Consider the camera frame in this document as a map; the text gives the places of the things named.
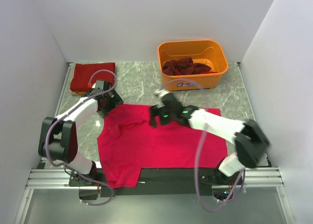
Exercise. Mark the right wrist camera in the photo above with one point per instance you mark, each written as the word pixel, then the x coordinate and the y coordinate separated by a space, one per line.
pixel 160 93

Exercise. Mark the folded red t shirt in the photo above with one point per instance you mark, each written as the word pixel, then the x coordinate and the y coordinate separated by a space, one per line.
pixel 83 72

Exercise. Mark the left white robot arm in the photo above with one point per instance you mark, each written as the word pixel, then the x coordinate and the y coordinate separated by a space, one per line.
pixel 58 136

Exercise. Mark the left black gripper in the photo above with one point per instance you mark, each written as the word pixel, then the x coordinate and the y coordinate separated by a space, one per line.
pixel 116 100

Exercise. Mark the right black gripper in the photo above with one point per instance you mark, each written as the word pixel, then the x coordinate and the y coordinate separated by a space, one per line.
pixel 153 111

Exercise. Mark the orange plastic tub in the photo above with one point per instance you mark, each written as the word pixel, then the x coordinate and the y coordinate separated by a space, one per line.
pixel 207 52

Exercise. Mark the dark maroon t shirt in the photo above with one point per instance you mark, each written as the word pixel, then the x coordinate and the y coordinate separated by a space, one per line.
pixel 184 66

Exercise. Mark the black base beam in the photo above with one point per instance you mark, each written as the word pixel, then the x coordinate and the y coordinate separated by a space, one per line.
pixel 150 182

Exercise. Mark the pink t shirt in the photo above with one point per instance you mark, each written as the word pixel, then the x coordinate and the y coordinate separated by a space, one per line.
pixel 128 144

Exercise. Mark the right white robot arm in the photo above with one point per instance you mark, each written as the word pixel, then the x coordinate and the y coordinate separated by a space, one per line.
pixel 248 138

